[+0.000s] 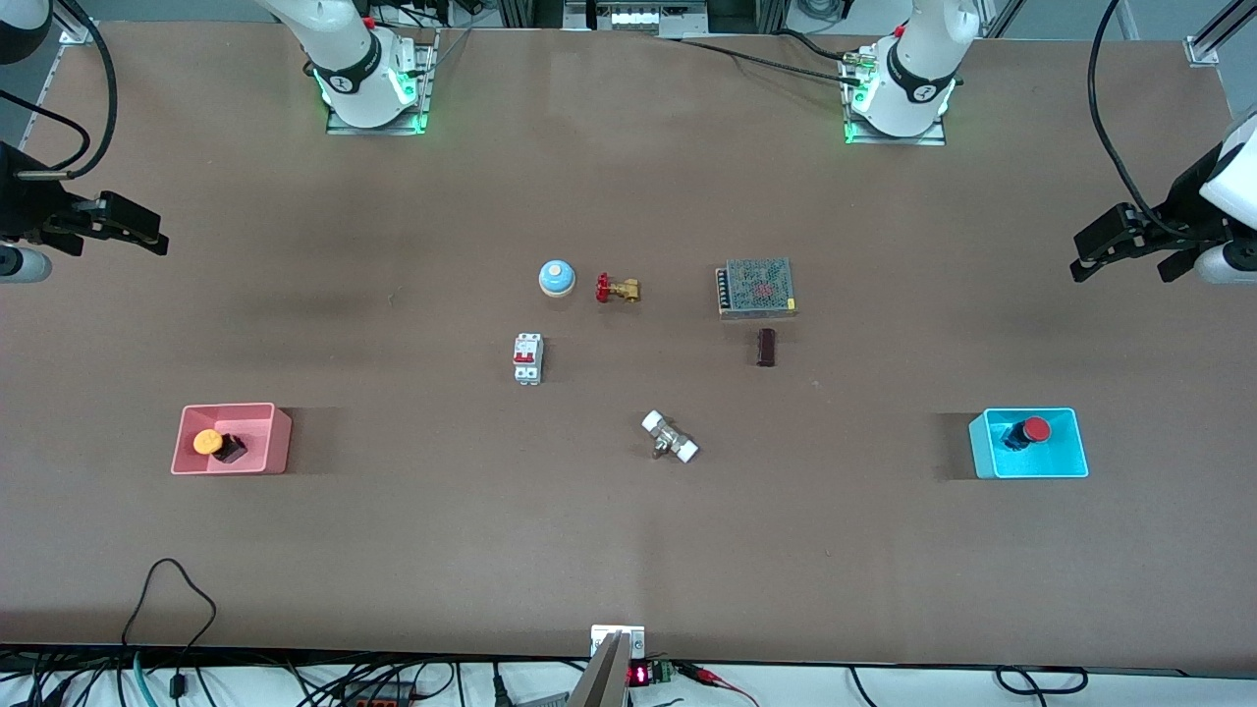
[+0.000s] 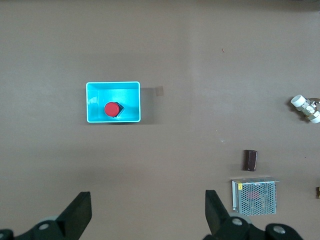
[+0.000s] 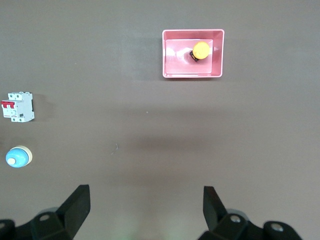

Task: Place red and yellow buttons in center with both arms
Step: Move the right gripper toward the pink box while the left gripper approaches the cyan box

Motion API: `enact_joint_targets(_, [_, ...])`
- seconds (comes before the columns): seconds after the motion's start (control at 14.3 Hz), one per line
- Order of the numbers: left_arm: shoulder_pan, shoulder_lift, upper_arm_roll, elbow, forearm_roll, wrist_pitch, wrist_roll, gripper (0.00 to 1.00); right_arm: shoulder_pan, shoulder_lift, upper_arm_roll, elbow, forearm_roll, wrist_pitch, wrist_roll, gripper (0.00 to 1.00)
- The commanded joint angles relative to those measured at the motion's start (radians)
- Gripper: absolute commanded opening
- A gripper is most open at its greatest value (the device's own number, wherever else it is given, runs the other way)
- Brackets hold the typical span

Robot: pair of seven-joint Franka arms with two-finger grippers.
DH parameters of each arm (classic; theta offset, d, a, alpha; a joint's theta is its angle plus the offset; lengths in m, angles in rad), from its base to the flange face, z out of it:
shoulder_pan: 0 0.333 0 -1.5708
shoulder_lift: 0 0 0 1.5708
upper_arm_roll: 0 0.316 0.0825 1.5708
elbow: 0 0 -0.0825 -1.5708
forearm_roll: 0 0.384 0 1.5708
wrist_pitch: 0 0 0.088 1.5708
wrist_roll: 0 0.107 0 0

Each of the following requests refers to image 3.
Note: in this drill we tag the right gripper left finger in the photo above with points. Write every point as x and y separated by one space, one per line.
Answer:
72 212

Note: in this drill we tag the blue call bell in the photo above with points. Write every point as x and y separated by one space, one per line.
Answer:
17 156

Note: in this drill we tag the white circuit breaker red switch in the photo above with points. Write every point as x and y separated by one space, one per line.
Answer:
22 107

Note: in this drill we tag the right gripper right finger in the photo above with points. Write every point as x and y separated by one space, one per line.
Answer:
215 215

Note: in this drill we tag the yellow push button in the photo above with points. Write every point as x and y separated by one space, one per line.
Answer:
201 50

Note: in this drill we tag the pink plastic bin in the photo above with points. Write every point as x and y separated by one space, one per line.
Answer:
175 65

